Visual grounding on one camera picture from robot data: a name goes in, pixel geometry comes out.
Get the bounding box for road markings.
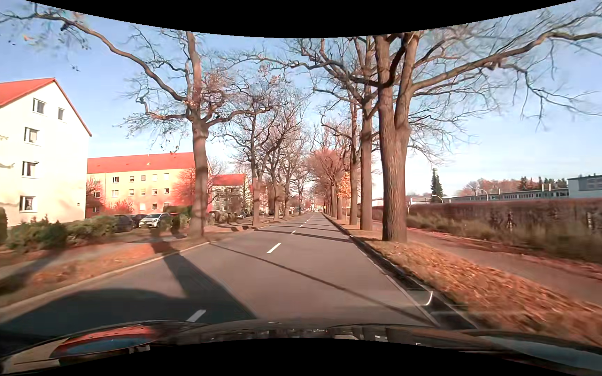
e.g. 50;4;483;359
186;213;316;323

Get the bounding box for grey asphalt road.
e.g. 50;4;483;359
0;212;469;340

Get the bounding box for row of bare trees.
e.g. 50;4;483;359
259;0;602;243
0;2;312;240

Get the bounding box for dark conifer tree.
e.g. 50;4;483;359
430;167;444;203

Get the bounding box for car's own bonnet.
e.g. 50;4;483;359
0;320;602;376

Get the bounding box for white parked car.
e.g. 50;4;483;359
138;212;172;229

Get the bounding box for orange building with red roof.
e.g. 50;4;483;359
86;152;197;218

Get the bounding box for dark parked car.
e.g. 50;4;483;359
108;214;136;233

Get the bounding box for long low grey building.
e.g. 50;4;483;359
408;187;571;205

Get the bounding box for brown hedge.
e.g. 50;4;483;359
371;197;602;236

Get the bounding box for leaf-covered verge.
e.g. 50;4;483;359
0;217;291;311
327;214;602;353

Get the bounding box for grey paved path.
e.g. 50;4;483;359
0;225;260;285
369;222;602;314

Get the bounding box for dry grass strip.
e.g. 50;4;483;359
406;214;602;269

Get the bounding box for green bushes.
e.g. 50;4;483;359
6;214;119;252

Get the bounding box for cream building with red roof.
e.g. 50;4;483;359
0;78;93;228

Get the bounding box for grey flat-roofed building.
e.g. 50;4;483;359
567;171;602;199

